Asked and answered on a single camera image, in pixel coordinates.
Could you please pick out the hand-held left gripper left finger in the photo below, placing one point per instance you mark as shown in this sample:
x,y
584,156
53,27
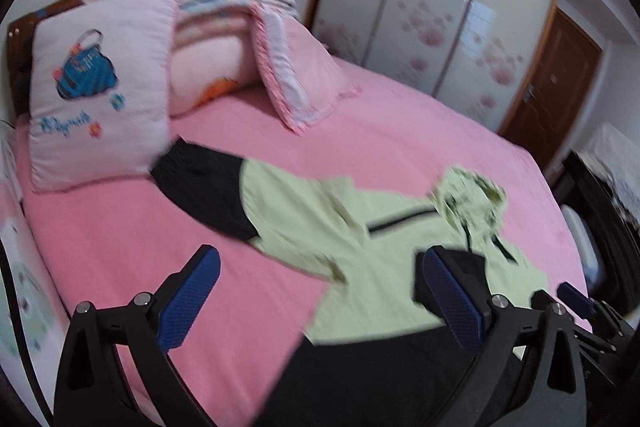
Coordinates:
x,y
192,288

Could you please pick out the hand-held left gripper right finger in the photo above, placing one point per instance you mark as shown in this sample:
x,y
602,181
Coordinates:
x,y
452,302

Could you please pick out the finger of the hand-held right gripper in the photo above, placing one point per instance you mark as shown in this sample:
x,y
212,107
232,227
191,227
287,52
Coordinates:
x,y
575,296

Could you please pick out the light green and black jacket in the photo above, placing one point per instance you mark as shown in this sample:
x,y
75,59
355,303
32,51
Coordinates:
x,y
320,227

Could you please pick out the white quilted cushion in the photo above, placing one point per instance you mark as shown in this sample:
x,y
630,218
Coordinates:
x,y
582,242

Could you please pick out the dark wooden furniture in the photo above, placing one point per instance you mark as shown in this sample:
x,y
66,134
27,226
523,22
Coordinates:
x,y
607,202

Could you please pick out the printed white cloth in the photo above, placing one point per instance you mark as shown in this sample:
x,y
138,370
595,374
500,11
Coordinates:
x,y
22,287

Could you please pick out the pink bed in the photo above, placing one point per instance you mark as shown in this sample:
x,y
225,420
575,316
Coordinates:
x,y
400,122

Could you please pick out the brown wooden door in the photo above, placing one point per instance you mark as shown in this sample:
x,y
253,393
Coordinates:
x,y
550,87

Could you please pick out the pale pink pillow, bag print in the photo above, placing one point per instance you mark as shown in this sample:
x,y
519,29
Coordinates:
x,y
100,92

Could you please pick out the pink plush cushion, orange patch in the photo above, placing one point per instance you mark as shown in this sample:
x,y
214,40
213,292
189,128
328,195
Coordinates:
x,y
210,67

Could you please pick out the pink frilled pillow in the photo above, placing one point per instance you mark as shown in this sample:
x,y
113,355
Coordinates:
x,y
295,67

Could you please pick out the floral sliding door wardrobe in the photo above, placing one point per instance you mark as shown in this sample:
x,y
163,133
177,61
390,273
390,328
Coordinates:
x,y
430,2

